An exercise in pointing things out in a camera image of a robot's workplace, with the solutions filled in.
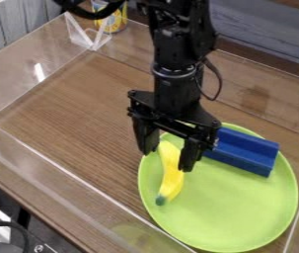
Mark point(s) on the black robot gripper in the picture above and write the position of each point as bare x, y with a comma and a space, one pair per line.
172, 108

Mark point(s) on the yellow toy banana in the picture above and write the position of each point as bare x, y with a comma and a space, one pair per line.
173, 176

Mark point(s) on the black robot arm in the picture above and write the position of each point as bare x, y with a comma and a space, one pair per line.
184, 38

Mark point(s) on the green round plate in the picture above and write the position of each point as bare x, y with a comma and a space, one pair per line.
229, 211

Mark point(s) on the blue foam block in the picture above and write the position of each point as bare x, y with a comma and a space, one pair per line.
245, 151

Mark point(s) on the yellow labelled tin can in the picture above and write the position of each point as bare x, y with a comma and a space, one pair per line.
117, 21

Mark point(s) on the black device with knob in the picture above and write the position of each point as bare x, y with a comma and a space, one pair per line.
39, 245

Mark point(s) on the clear acrylic enclosure wall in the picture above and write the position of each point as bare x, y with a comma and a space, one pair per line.
69, 155

